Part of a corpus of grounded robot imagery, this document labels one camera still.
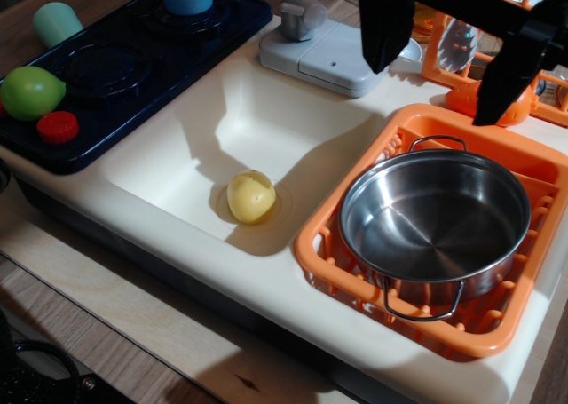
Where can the stainless steel pan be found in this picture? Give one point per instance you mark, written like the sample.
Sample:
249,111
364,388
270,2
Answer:
440,226

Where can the yellow plastic potato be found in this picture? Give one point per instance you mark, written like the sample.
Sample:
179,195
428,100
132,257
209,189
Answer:
250,196

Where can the grey toy faucet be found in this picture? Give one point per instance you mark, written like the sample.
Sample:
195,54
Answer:
308,45

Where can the green plastic pear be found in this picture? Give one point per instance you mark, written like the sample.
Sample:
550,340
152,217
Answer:
28,93

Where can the orange plastic drying rack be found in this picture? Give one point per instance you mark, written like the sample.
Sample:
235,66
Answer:
485,325

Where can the mint green plastic cup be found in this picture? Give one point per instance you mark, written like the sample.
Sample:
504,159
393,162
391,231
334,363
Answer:
55,22

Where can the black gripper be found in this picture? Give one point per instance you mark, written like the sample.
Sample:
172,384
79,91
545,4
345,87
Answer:
386,26

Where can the cream toy sink unit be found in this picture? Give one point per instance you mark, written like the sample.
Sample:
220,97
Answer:
164,188

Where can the orange plastic toy figure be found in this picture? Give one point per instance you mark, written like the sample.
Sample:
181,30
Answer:
461,100

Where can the dark blue toy stove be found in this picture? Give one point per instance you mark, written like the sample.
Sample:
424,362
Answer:
124,68

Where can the red plastic cap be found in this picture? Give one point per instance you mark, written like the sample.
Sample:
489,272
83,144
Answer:
58,127

